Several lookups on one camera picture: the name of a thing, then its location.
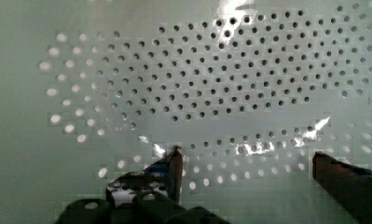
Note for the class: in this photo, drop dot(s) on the green oval strainer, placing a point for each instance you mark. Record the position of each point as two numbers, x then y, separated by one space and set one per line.
249 90

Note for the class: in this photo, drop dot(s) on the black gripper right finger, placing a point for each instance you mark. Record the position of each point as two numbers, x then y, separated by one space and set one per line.
349 185

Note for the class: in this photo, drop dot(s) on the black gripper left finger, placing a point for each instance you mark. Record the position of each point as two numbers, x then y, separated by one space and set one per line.
163 176

